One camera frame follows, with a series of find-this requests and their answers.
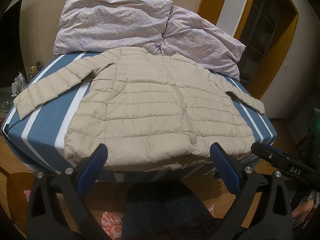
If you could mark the wooden door frame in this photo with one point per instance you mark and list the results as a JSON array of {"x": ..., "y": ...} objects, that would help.
[{"x": 266, "y": 27}]

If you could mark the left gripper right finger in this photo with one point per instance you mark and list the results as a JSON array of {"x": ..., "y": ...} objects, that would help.
[{"x": 272, "y": 218}]

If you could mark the person's right hand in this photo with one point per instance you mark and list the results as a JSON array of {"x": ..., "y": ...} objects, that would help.
[{"x": 303, "y": 209}]

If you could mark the person's dark jeans legs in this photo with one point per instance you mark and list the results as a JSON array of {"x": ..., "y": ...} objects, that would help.
[{"x": 165, "y": 210}]

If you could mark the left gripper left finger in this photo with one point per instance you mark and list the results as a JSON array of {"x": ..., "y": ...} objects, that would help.
[{"x": 45, "y": 218}]

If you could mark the lilac floral duvet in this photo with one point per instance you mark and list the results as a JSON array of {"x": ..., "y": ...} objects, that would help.
[{"x": 158, "y": 26}]

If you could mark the cluttered bedside table items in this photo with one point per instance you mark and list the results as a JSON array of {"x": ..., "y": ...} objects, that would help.
[{"x": 9, "y": 92}]

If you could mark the pink patterned slipper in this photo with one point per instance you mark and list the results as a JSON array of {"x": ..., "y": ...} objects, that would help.
[{"x": 112, "y": 224}]

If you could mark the beige quilted down jacket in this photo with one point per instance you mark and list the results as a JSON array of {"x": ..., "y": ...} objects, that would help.
[{"x": 152, "y": 112}]

